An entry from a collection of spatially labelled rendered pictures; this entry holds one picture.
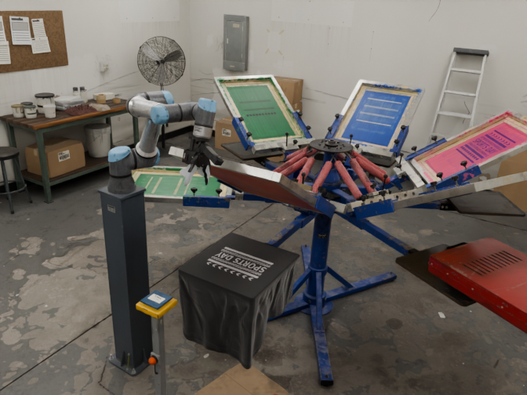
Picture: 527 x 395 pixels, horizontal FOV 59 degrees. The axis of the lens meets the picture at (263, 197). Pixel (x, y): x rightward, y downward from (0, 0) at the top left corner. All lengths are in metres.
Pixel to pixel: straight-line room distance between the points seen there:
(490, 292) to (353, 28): 4.84
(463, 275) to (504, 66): 4.17
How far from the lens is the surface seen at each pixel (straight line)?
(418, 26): 6.34
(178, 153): 2.19
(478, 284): 2.30
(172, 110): 1.94
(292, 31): 6.93
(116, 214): 2.68
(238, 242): 2.63
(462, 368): 3.59
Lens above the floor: 2.23
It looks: 24 degrees down
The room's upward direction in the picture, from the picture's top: 3 degrees clockwise
